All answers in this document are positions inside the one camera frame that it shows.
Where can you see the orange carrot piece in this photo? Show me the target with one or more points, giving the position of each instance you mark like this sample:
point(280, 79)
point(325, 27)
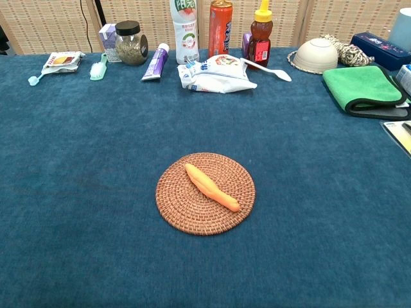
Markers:
point(208, 186)

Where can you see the round woven rattan coaster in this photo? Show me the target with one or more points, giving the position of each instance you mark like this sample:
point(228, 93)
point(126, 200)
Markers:
point(180, 211)

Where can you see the white food bag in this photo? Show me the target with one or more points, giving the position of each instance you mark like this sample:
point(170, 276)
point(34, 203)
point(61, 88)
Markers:
point(218, 77)

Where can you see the blue bag clip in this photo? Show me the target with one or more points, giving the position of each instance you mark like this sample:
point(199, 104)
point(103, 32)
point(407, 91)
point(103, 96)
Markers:
point(191, 64)

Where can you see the purple white toothpaste tube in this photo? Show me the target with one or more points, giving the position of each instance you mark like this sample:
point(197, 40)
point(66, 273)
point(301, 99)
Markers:
point(155, 64)

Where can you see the blue tablecloth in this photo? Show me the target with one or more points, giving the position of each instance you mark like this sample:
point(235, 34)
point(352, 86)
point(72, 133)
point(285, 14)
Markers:
point(96, 160)

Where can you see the white plastic spoon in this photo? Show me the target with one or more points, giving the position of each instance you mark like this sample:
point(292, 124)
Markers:
point(282, 76)

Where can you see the small purple box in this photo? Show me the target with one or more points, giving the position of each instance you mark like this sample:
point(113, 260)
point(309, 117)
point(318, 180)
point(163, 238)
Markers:
point(246, 45)

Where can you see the orange red drink can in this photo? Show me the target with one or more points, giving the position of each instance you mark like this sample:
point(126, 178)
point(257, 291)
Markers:
point(220, 32)

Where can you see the white drink bottle yellow cap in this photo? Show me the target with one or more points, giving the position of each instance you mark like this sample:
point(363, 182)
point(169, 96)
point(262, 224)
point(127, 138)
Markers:
point(186, 32)

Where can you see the honey bottle yellow cap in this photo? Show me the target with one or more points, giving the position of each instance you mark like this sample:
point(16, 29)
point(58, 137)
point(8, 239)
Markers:
point(259, 41)

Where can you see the glass jar black lid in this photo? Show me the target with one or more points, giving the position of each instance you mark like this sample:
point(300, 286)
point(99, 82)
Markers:
point(130, 48)

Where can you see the green scrub brush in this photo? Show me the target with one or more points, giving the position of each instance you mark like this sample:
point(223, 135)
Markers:
point(96, 71)

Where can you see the beige upturned bowl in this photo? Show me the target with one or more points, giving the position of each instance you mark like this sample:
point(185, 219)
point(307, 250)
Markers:
point(316, 54)

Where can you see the small purple white carton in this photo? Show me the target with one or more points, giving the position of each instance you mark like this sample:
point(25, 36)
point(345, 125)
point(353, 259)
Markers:
point(107, 38)

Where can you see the green folded microfiber cloth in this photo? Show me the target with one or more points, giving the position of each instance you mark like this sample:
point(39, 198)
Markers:
point(363, 86)

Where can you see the white snack packet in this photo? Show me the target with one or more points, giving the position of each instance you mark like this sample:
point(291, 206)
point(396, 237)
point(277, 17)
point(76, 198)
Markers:
point(61, 61)

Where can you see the black stand pole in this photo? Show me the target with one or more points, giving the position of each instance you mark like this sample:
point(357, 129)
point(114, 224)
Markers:
point(100, 13)

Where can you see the light blue spoon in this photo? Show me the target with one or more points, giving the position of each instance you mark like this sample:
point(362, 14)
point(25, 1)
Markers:
point(33, 80)

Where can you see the razor blister pack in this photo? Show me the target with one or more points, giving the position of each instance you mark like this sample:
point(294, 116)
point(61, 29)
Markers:
point(398, 131)

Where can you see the navy blue long box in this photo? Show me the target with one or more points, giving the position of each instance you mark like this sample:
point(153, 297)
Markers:
point(379, 48)

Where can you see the bamboo folding screen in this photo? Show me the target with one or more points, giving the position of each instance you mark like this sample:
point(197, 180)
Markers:
point(48, 25)

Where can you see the white blue milk carton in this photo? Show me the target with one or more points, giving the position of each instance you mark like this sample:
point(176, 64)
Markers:
point(405, 75)

